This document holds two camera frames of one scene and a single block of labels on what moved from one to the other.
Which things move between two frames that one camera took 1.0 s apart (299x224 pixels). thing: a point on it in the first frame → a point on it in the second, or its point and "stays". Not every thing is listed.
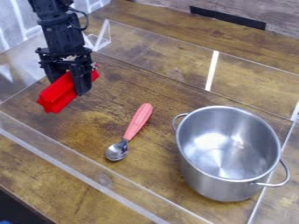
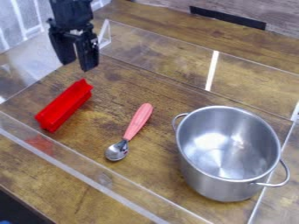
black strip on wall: (227, 17) stays
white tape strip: (211, 70) stays
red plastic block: (58, 92) → (63, 103)
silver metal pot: (229, 149) stays
